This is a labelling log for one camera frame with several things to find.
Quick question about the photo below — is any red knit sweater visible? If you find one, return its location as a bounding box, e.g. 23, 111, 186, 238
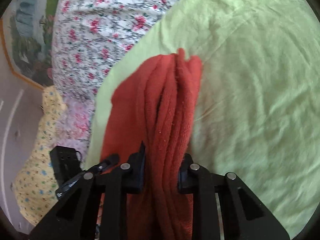
100, 49, 202, 239

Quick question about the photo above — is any pink purple floral pillow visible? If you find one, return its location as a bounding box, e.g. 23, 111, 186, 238
55, 96, 95, 159

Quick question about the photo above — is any yellow cartoon print pillow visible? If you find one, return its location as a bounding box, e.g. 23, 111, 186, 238
13, 86, 67, 226

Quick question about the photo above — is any green bed sheet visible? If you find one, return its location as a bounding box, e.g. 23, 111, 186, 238
86, 0, 319, 238

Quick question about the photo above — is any white floral quilt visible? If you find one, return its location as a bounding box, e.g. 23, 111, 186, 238
52, 0, 178, 99

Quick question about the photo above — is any framed landscape painting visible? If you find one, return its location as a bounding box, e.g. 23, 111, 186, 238
1, 0, 59, 89

